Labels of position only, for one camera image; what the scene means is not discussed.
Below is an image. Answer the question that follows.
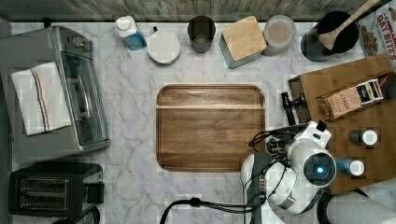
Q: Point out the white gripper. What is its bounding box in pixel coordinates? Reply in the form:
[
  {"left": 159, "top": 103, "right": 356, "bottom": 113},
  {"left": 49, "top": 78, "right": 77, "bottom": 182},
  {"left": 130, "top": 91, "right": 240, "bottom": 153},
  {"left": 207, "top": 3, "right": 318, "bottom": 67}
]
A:
[{"left": 286, "top": 120, "right": 332, "bottom": 156}]

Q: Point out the black drawer handle bar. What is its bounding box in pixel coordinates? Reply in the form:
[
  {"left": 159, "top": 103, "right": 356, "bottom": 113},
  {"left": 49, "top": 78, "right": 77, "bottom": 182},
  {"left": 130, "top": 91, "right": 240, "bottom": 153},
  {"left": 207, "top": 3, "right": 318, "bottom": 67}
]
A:
[{"left": 281, "top": 92, "right": 306, "bottom": 125}]

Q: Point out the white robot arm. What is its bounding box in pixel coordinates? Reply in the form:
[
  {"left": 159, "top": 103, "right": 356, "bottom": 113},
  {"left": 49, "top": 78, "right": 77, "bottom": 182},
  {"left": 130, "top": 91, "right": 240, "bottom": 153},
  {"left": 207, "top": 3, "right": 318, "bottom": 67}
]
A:
[{"left": 241, "top": 120, "right": 336, "bottom": 224}]

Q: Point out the wooden drawer organizer box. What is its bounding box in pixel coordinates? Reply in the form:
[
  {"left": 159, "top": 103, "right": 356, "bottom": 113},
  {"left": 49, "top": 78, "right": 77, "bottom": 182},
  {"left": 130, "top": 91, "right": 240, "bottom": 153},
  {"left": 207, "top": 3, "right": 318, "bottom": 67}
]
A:
[{"left": 289, "top": 53, "right": 396, "bottom": 194}]

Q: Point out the stash tea box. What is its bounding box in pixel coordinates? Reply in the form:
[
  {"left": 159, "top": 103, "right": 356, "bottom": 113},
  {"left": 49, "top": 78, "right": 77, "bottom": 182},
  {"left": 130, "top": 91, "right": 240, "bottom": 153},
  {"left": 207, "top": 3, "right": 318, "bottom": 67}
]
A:
[{"left": 318, "top": 72, "right": 395, "bottom": 119}]

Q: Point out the blue spice shaker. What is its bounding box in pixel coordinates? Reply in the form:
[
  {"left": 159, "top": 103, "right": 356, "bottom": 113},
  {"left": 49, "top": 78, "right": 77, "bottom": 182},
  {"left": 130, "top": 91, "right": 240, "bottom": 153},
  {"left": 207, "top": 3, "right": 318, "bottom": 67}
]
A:
[{"left": 336, "top": 158, "right": 365, "bottom": 176}]

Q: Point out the grey spice shaker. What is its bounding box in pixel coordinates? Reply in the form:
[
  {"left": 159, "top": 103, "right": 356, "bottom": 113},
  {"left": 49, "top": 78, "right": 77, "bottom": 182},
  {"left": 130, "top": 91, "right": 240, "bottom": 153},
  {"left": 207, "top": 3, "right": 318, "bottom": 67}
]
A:
[{"left": 348, "top": 130, "right": 378, "bottom": 146}]

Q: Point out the white paper towel roll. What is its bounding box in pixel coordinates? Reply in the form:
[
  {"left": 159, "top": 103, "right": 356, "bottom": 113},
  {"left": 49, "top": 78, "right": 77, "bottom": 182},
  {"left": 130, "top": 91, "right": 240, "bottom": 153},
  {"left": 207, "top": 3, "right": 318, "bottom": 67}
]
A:
[{"left": 326, "top": 191, "right": 396, "bottom": 224}]

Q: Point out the black utensil holder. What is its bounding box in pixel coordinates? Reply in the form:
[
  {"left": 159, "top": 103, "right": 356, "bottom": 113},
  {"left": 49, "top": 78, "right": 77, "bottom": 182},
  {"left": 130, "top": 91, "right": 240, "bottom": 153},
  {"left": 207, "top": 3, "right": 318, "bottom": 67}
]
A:
[{"left": 301, "top": 11, "right": 359, "bottom": 62}]

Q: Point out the wooden spoon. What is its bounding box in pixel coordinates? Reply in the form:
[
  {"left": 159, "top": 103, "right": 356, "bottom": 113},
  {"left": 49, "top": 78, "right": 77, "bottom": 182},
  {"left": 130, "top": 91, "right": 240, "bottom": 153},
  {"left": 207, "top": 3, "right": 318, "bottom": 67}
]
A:
[{"left": 318, "top": 0, "right": 381, "bottom": 50}]

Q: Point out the glass jar white lid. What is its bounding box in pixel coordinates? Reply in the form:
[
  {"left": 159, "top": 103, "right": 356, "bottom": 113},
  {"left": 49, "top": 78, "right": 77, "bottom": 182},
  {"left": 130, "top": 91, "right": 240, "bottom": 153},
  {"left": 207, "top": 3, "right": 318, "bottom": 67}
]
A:
[{"left": 262, "top": 15, "right": 296, "bottom": 57}]

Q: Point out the wooden cutting board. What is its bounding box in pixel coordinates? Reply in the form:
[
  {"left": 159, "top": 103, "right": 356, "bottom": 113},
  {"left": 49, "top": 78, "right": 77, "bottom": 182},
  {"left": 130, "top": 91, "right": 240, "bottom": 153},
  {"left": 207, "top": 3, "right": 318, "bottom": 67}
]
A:
[{"left": 156, "top": 84, "right": 265, "bottom": 172}]

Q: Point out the teal canister wooden lid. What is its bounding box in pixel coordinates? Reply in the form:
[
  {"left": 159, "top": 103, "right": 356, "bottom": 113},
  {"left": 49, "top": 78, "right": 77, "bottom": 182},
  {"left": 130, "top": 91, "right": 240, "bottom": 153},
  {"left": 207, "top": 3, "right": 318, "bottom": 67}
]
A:
[{"left": 219, "top": 16, "right": 267, "bottom": 69}]

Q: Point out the cinnamon oat bites cereal box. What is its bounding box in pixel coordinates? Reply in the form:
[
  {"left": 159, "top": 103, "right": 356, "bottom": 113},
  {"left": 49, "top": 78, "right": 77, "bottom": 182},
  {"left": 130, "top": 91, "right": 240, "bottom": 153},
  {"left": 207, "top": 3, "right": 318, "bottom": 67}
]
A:
[{"left": 358, "top": 0, "right": 396, "bottom": 65}]

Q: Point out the dark grey cup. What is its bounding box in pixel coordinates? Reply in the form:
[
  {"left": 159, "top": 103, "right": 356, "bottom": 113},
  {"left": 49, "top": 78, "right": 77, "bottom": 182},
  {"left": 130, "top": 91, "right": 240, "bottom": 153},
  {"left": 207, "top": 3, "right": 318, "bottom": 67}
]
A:
[{"left": 188, "top": 16, "right": 216, "bottom": 53}]

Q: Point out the white blue plastic bottle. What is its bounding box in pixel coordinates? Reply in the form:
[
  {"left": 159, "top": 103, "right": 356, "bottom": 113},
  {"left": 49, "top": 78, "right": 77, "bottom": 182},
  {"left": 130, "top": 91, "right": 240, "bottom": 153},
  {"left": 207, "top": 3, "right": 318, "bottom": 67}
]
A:
[{"left": 116, "top": 16, "right": 147, "bottom": 50}]

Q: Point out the black round object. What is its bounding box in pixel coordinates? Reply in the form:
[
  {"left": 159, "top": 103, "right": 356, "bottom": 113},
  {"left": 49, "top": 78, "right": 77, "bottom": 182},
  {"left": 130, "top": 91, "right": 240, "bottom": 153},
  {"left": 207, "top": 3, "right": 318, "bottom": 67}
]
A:
[{"left": 52, "top": 207, "right": 100, "bottom": 224}]

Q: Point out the silver toaster oven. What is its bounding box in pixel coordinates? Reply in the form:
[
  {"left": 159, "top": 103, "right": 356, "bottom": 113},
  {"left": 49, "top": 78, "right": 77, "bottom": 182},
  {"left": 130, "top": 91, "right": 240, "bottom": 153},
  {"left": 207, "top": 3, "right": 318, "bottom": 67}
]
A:
[{"left": 1, "top": 26, "right": 110, "bottom": 165}]

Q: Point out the white striped towel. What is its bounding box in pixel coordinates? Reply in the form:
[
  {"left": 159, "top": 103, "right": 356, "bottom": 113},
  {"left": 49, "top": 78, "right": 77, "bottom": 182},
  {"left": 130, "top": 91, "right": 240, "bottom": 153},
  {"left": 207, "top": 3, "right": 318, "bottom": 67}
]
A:
[{"left": 11, "top": 63, "right": 71, "bottom": 135}]

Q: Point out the black two-slot toaster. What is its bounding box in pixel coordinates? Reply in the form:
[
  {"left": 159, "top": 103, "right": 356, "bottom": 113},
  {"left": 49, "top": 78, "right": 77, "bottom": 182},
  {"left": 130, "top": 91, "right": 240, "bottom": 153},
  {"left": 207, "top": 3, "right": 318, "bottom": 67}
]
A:
[{"left": 8, "top": 161, "right": 105, "bottom": 217}]

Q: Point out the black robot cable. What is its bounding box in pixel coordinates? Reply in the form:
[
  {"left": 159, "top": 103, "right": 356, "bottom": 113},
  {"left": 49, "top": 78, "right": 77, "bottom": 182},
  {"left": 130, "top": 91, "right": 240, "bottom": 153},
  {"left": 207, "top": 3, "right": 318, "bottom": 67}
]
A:
[{"left": 159, "top": 129, "right": 307, "bottom": 224}]

